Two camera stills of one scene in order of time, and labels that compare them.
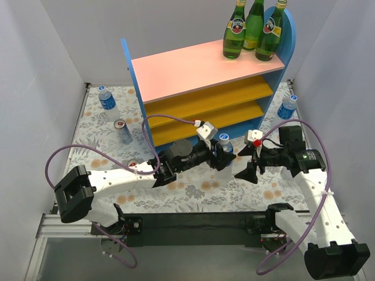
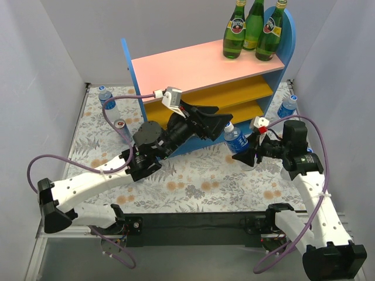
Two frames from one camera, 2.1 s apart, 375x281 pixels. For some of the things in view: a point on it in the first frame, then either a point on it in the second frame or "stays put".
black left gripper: [216, 154] → [196, 123]
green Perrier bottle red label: [270, 38] stays put
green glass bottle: [254, 25] stays put
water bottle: [286, 110] stays put
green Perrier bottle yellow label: [234, 34] stays put
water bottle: [225, 174] → [237, 143]
